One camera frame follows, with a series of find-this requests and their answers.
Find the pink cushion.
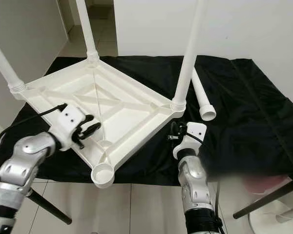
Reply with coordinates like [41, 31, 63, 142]
[244, 175, 291, 193]

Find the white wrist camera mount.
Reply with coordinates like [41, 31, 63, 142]
[49, 105, 87, 151]
[172, 122, 207, 159]

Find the white door frame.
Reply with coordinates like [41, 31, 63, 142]
[59, 0, 77, 26]

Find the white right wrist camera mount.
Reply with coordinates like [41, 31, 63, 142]
[172, 122, 207, 159]

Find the white round plastic base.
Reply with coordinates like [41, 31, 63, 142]
[249, 195, 293, 234]

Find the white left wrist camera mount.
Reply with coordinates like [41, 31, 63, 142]
[49, 105, 87, 151]

